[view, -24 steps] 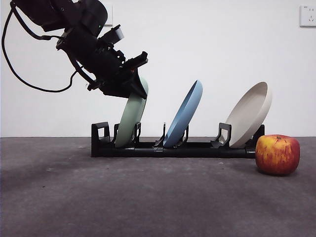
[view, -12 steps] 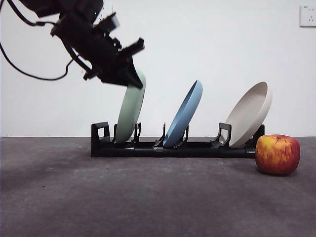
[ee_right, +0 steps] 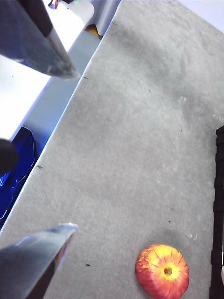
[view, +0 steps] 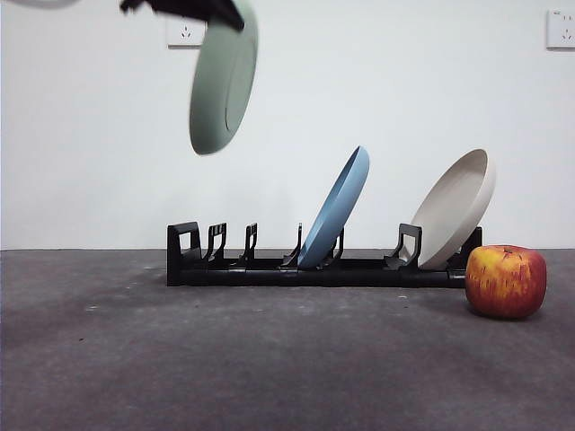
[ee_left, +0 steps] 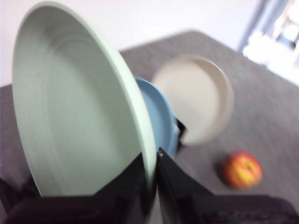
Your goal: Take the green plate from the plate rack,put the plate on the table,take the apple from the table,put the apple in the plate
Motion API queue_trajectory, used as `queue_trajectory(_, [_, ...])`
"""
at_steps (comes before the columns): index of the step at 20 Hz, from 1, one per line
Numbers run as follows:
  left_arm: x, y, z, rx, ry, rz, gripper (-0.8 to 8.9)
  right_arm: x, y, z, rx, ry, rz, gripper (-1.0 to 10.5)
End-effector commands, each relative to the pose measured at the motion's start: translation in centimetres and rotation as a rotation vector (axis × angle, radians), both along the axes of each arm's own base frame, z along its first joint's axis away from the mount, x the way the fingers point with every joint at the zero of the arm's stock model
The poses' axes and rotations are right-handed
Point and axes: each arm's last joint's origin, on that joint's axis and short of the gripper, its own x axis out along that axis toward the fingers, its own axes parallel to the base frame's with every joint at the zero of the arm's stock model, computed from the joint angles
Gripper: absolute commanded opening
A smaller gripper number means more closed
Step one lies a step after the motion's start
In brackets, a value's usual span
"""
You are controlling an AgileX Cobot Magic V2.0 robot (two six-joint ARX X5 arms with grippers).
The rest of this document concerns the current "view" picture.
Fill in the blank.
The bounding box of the green plate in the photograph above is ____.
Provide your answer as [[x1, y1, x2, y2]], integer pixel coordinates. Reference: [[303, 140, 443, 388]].
[[188, 0, 261, 157]]

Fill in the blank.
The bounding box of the red yellow apple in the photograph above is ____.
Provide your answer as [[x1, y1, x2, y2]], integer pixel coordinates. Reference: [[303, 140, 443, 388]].
[[464, 244, 548, 321]]

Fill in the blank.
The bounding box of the blue plate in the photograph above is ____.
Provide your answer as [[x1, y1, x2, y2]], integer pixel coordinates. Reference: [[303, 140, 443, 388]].
[[297, 145, 372, 267]]

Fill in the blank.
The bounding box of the black plate rack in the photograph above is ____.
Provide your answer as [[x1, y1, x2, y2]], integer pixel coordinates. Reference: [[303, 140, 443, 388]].
[[165, 221, 484, 288]]

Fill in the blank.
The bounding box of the cream white plate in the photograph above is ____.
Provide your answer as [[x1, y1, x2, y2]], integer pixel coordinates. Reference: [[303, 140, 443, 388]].
[[409, 148, 498, 271]]

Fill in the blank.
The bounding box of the white wall socket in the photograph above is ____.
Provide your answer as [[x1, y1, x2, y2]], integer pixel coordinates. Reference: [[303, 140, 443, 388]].
[[167, 20, 208, 49], [546, 9, 575, 50]]

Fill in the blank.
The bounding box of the pale grey left camera box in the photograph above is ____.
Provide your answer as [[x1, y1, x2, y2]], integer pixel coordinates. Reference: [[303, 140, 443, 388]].
[[0, 0, 78, 10]]

